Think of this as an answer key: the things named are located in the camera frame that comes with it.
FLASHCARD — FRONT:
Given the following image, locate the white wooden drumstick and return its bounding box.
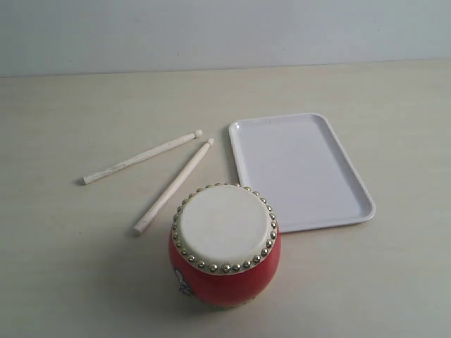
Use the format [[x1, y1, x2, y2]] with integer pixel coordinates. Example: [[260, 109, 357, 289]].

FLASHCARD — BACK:
[[132, 137, 214, 236], [80, 130, 203, 185]]

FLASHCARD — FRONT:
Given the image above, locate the white plastic tray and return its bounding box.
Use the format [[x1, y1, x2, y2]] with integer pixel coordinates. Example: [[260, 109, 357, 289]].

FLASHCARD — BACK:
[[228, 113, 376, 233]]

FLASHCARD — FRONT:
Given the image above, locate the red small drum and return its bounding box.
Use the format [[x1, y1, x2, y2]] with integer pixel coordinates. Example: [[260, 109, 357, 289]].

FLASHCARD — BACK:
[[168, 183, 281, 308]]

